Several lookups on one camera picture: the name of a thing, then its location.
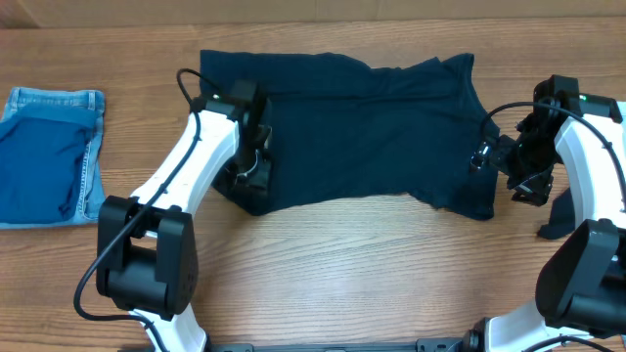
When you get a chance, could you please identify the dark navy t-shirt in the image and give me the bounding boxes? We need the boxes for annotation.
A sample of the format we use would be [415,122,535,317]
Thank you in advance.
[200,50,498,220]

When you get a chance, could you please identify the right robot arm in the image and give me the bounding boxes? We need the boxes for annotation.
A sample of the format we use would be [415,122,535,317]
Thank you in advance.
[453,75,625,351]

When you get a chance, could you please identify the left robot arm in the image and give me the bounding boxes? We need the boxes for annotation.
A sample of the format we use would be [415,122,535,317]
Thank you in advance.
[95,80,272,351]

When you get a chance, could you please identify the dark navy garment pile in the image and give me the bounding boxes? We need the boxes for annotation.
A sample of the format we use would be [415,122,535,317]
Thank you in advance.
[537,189,575,241]

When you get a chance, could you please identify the folded blue denim shorts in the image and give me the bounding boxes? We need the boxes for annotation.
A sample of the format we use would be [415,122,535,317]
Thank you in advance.
[1,87,106,230]

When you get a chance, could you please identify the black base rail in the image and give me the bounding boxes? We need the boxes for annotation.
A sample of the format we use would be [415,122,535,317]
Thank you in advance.
[206,333,484,352]

